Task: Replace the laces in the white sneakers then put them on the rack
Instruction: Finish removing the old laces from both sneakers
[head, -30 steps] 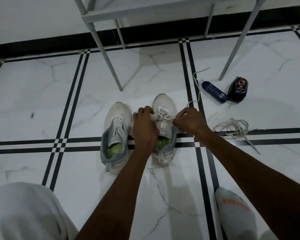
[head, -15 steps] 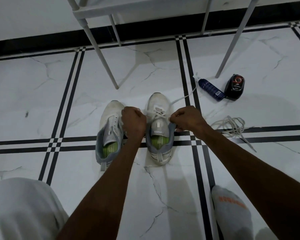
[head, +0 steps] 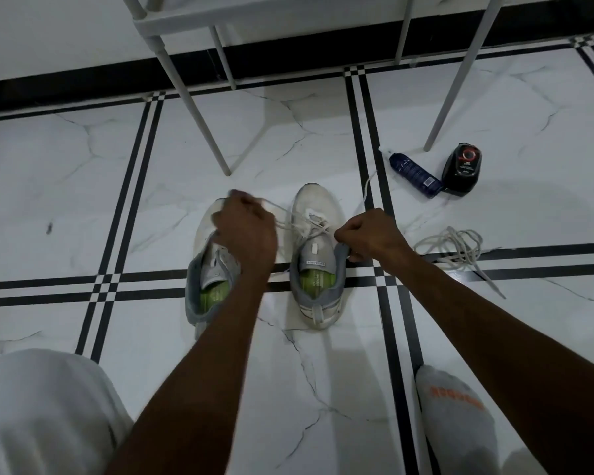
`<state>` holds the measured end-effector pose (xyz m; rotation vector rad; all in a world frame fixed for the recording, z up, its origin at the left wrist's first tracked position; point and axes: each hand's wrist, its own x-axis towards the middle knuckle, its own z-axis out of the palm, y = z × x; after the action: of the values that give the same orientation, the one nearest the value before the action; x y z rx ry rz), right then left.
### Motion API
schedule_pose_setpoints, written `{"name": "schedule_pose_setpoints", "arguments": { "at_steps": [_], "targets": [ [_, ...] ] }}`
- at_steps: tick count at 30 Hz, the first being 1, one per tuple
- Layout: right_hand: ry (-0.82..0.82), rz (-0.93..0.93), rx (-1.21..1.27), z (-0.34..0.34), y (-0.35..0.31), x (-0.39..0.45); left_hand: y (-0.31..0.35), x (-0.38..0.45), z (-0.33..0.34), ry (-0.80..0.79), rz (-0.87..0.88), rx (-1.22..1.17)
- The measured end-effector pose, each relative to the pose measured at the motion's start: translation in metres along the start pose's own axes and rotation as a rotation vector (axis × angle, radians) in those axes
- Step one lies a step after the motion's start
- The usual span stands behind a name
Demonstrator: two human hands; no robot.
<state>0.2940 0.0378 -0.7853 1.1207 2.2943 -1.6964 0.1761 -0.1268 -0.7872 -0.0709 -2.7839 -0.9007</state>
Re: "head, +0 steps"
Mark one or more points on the person's left hand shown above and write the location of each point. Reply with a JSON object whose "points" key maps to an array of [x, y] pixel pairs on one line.
{"points": [[247, 232]]}

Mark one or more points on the grey metal shelf rack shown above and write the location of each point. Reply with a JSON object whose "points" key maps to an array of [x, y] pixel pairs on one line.
{"points": [[188, 93]]}

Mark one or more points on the white shoelace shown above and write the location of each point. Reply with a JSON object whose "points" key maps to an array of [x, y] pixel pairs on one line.
{"points": [[455, 242], [297, 220]]}

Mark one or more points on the white shorts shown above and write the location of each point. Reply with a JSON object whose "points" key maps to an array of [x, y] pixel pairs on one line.
{"points": [[39, 415]]}

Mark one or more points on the person's right forearm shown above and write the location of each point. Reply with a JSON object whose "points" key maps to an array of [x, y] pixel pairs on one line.
{"points": [[515, 366]]}

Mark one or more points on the dark blue spray bottle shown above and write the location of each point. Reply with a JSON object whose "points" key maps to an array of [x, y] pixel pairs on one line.
{"points": [[416, 173]]}

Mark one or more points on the white sock with orange print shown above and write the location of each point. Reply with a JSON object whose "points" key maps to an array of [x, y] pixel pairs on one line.
{"points": [[455, 420]]}

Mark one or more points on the person's right hand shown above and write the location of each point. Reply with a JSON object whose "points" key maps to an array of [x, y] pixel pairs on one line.
{"points": [[373, 234]]}

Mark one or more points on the white sneaker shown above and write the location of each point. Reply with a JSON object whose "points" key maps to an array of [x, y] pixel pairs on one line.
{"points": [[317, 197], [205, 217]]}

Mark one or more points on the black shoe polish container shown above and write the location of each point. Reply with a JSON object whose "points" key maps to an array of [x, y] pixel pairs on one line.
{"points": [[460, 170]]}

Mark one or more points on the person's left forearm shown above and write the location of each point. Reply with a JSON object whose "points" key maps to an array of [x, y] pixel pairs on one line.
{"points": [[188, 390]]}

